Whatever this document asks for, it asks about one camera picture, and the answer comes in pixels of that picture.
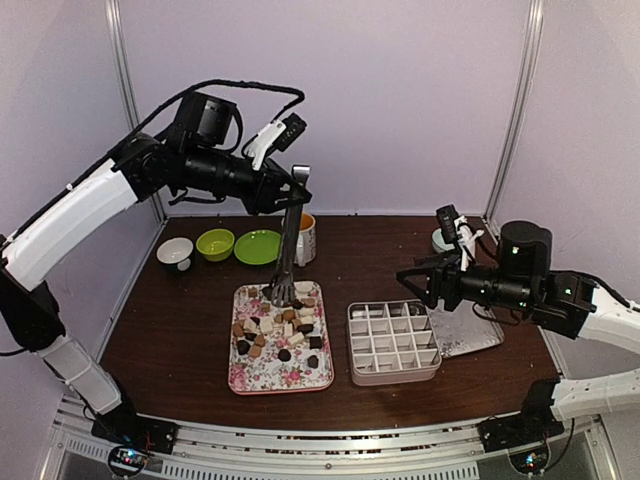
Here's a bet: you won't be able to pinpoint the right aluminium frame post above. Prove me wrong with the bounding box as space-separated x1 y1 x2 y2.
483 0 545 226

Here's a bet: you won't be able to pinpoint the pale blue tea bowl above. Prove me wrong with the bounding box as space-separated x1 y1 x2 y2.
431 228 449 253

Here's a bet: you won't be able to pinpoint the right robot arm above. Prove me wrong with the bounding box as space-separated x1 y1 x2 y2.
396 220 639 451

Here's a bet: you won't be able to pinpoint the green bowl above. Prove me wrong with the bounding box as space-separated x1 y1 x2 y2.
196 229 235 262

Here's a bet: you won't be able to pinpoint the green plate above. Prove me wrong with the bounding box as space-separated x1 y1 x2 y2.
234 230 281 266

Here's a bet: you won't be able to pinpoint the aluminium frame post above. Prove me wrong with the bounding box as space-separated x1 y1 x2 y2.
483 0 545 226
103 0 167 224

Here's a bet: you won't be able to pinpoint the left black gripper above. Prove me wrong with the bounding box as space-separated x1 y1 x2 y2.
182 142 313 215

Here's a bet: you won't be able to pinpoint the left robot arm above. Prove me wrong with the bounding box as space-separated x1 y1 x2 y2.
1 91 311 444

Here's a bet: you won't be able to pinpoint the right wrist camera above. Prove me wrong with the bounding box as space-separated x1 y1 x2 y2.
436 204 485 271

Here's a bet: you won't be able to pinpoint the floral pink tray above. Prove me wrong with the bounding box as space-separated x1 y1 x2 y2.
227 280 334 395

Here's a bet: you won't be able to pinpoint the left aluminium frame post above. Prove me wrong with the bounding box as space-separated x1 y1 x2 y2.
103 0 167 224

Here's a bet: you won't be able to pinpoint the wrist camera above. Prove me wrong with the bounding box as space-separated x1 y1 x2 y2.
436 204 485 271
243 113 307 171

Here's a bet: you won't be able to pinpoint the black white bowl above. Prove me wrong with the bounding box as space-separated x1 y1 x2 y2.
156 237 195 274

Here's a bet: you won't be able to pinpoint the metal serving tongs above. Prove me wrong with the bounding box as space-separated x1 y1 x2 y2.
262 165 312 309

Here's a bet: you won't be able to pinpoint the pink divided tin box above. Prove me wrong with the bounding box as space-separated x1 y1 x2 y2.
347 300 442 387

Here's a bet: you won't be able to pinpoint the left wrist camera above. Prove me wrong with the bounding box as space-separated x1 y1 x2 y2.
243 113 307 171

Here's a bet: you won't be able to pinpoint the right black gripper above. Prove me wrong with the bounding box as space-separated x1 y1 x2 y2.
396 248 534 314

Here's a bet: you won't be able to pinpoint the pink rabbit tin lid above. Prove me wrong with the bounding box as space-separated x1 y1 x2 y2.
428 301 505 359

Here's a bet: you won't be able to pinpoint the floral white mug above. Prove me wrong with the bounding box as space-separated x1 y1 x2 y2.
295 212 317 268

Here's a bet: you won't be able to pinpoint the front aluminium rail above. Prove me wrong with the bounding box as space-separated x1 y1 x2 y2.
35 396 621 479

